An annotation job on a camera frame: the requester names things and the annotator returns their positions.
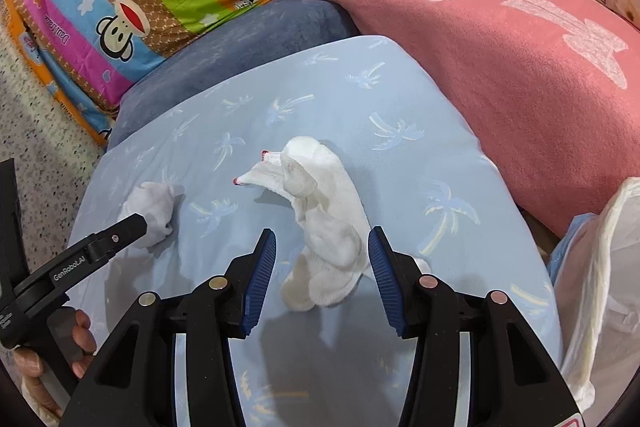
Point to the white socks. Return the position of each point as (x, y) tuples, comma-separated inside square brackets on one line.
[(325, 207)]

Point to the white plastic bag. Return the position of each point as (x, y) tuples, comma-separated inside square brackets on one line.
[(610, 282)]

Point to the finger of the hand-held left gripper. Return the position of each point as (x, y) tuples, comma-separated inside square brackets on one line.
[(115, 239)]

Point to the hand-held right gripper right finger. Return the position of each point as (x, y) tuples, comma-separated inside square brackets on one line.
[(384, 279)]

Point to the small white tissue ball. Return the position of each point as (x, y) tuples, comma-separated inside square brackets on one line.
[(155, 207)]

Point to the pink blanket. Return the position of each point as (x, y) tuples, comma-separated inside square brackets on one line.
[(475, 82)]

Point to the orange-edged monkey print pillow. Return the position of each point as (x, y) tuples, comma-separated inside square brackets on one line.
[(70, 104)]

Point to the person's left hand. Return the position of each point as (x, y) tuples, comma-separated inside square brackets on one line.
[(80, 342)]

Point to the light blue palm print pillow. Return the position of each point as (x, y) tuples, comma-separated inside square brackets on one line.
[(350, 117)]

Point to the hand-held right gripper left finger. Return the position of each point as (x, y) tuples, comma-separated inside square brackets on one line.
[(260, 279)]

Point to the blue-grey cushion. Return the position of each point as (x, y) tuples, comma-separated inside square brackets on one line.
[(225, 47)]

